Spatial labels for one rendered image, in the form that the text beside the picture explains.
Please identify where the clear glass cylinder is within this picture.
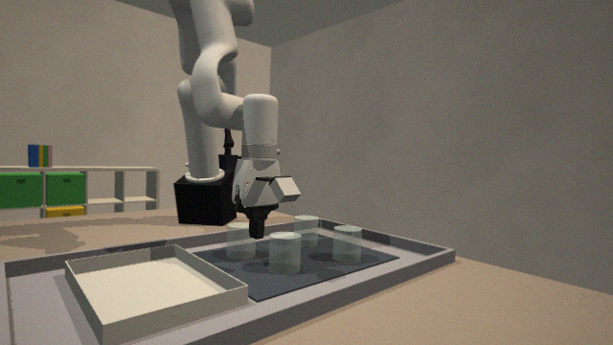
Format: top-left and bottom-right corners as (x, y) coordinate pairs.
(332, 225), (362, 263)
(227, 222), (256, 260)
(294, 216), (319, 247)
(268, 232), (302, 275)

